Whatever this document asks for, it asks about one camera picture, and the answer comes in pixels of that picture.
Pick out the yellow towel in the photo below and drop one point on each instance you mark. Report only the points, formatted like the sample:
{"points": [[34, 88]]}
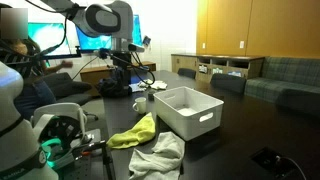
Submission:
{"points": [[141, 132]]}

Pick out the small dark cup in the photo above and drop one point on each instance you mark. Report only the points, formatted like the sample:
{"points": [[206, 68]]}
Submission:
{"points": [[151, 95]]}

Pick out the white mug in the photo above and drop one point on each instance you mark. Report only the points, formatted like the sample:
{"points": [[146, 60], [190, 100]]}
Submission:
{"points": [[140, 105]]}

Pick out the right wall monitor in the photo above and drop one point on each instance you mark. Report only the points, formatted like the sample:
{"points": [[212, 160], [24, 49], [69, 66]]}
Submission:
{"points": [[108, 42]]}

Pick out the table cable port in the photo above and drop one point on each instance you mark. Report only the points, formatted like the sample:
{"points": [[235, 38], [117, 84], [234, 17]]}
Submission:
{"points": [[273, 162]]}

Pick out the white green robot base device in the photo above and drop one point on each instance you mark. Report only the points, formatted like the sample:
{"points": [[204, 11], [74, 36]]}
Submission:
{"points": [[60, 129]]}

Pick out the dark office chair near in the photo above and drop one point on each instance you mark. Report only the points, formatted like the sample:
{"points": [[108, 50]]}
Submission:
{"points": [[228, 82]]}

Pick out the white plastic bucket bin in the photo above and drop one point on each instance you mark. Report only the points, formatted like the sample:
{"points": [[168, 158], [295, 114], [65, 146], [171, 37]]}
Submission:
{"points": [[189, 113]]}

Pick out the grey lounge chair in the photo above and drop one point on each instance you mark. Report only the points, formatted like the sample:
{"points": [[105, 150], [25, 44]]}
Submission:
{"points": [[66, 90]]}

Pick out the plaid green sofa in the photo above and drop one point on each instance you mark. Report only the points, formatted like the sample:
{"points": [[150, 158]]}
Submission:
{"points": [[292, 83]]}

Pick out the white towel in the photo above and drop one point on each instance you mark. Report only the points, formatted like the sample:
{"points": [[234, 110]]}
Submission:
{"points": [[163, 163]]}

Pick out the wooden sideboard cabinet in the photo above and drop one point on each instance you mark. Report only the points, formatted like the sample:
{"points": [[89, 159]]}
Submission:
{"points": [[205, 65]]}

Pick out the left wall monitor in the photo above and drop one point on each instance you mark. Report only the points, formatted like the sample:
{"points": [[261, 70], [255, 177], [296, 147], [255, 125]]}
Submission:
{"points": [[48, 35]]}

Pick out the crumpled white cloth far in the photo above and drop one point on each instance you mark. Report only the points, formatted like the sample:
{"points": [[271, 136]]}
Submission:
{"points": [[157, 85]]}

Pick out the seated person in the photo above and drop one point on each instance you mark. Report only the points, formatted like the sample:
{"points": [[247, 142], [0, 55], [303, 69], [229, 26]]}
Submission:
{"points": [[36, 92]]}

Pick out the wall monitor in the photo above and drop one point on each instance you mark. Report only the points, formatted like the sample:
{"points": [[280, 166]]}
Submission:
{"points": [[108, 42], [48, 35]]}

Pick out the wooden low bench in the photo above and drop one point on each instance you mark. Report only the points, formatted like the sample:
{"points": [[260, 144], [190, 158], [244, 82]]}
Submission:
{"points": [[94, 74]]}

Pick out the dark office chair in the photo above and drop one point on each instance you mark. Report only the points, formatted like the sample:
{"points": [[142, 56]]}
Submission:
{"points": [[228, 82], [187, 72]]}

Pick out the dark office chair far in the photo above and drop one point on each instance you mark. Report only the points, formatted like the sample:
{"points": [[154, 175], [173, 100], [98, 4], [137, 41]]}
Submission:
{"points": [[187, 72]]}

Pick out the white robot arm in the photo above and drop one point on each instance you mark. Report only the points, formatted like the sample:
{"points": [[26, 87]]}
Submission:
{"points": [[20, 153]]}

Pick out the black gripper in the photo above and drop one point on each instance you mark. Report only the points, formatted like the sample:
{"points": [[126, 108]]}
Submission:
{"points": [[122, 61]]}

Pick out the black bag on table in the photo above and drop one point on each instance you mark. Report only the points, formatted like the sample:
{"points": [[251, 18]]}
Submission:
{"points": [[113, 88]]}

